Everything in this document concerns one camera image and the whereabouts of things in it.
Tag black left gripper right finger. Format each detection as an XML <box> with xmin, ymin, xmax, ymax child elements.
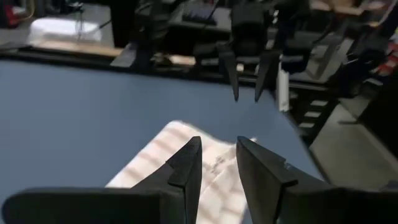
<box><xmin>236</xmin><ymin>136</ymin><xmax>398</xmax><ymax>224</ymax></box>

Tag grey keyboard desk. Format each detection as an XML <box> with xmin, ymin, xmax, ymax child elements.
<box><xmin>167</xmin><ymin>4</ymin><xmax>234</xmax><ymax>34</ymax></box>

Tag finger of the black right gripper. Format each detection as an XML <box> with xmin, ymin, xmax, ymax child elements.
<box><xmin>254</xmin><ymin>51</ymin><xmax>282</xmax><ymax>103</ymax></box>
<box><xmin>217</xmin><ymin>45</ymin><xmax>240</xmax><ymax>102</ymax></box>

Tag black keyboard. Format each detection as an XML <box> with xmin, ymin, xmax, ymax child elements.
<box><xmin>182</xmin><ymin>2</ymin><xmax>219</xmax><ymax>26</ymax></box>

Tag white padded seat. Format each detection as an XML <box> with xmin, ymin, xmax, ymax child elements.
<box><xmin>27</xmin><ymin>16</ymin><xmax>103</xmax><ymax>45</ymax></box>

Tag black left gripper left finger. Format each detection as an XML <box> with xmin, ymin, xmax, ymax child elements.
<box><xmin>1</xmin><ymin>136</ymin><xmax>203</xmax><ymax>224</ymax></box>

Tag black diagonal stand leg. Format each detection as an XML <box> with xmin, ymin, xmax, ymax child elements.
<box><xmin>109</xmin><ymin>0</ymin><xmax>140</xmax><ymax>49</ymax></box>

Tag light wooden side board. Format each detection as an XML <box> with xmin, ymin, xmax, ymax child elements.
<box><xmin>30</xmin><ymin>40</ymin><xmax>200</xmax><ymax>68</ymax></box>

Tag white towel with red stripes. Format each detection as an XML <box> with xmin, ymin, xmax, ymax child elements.
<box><xmin>105</xmin><ymin>120</ymin><xmax>257</xmax><ymax>224</ymax></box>

